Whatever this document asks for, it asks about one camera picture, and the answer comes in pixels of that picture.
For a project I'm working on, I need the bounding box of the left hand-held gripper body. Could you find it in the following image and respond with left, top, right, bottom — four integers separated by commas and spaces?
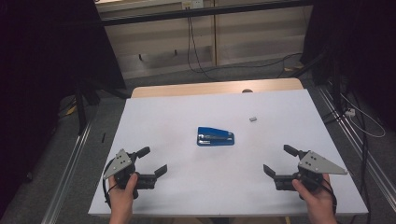
103, 148, 157, 200

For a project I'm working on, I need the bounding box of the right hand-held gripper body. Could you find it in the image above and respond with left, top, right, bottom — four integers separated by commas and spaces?
274, 150, 348, 192

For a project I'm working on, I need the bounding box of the blue stapler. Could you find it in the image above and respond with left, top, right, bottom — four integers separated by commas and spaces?
196, 126, 235, 147

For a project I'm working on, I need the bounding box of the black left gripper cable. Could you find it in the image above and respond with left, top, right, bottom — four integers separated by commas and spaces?
102, 158, 117, 209

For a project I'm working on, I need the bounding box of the black floor cable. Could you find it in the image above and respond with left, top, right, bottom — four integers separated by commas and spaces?
321, 87, 372, 224

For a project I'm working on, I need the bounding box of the wooden table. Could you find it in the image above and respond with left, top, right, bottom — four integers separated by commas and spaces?
130, 77, 304, 99

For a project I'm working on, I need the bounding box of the white wall socket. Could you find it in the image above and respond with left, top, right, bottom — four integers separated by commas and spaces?
181, 0, 205, 9

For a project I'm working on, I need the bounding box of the person's left hand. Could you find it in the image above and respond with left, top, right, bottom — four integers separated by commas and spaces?
107, 173, 139, 218

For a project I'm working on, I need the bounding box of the black metal beam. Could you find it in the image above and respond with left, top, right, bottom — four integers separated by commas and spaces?
99, 0, 314, 27

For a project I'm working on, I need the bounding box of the black curtain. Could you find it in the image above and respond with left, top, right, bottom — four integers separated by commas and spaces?
300, 0, 396, 132
0, 0, 127, 216

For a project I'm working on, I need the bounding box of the black stand leg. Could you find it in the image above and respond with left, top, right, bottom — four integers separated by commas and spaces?
291, 50, 329, 79
74, 81, 101, 136

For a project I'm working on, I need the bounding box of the beige wooden cabinet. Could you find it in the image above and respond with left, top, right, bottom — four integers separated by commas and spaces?
94, 0, 314, 80

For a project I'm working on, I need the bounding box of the white cable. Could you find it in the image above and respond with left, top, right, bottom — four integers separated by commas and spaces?
340, 92, 387, 139

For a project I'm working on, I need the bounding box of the black hanging cable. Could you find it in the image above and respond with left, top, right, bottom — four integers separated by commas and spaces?
186, 7, 304, 82

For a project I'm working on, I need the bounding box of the aluminium floor rail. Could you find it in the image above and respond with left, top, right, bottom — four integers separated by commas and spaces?
41, 120, 93, 224
317, 85, 396, 204

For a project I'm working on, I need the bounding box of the white board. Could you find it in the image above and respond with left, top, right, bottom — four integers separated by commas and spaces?
88, 89, 369, 217

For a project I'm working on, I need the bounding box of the person's right hand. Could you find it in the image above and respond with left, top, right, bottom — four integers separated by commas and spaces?
291, 173, 336, 218

